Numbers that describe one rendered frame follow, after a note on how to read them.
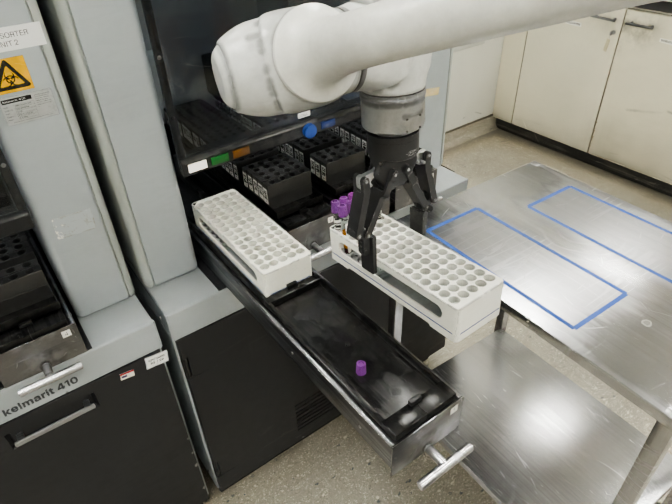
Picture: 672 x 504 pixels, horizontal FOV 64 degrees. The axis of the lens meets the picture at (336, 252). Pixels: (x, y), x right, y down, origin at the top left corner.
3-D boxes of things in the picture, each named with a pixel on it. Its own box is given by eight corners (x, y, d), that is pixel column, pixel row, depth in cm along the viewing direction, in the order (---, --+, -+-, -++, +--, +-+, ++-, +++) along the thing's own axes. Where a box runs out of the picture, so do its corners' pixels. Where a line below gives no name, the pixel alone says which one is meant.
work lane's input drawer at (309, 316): (186, 249, 119) (178, 215, 113) (241, 227, 125) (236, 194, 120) (412, 503, 71) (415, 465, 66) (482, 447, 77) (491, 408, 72)
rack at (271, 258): (195, 228, 113) (190, 203, 109) (237, 212, 118) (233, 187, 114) (267, 302, 94) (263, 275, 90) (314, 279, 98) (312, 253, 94)
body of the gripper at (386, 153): (388, 143, 71) (389, 203, 76) (433, 125, 75) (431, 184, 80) (353, 128, 76) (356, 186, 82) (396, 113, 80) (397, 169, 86)
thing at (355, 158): (360, 169, 128) (360, 146, 125) (366, 172, 127) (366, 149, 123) (321, 184, 123) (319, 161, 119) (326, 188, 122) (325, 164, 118)
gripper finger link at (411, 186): (385, 163, 81) (391, 156, 81) (412, 205, 89) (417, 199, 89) (403, 171, 78) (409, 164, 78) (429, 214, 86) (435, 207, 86)
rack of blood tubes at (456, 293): (330, 256, 96) (327, 227, 92) (372, 235, 101) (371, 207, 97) (455, 344, 76) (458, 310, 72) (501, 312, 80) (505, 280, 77)
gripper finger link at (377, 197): (400, 172, 78) (394, 170, 77) (373, 242, 81) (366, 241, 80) (383, 164, 81) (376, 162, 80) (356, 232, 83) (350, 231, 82)
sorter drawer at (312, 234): (164, 151, 159) (157, 123, 153) (206, 138, 165) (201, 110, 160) (298, 271, 111) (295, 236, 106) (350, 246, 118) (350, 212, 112)
